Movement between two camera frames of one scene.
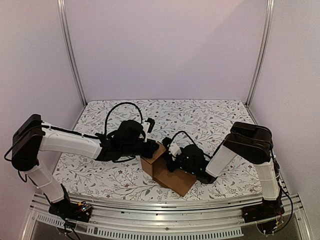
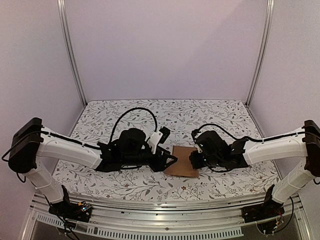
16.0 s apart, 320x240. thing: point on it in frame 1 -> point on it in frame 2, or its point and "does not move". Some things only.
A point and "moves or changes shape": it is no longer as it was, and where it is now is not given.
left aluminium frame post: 62,14 does not move
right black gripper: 171,163 -> 198,158
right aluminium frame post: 268,24 does not move
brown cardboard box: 181,182 moves or changes shape
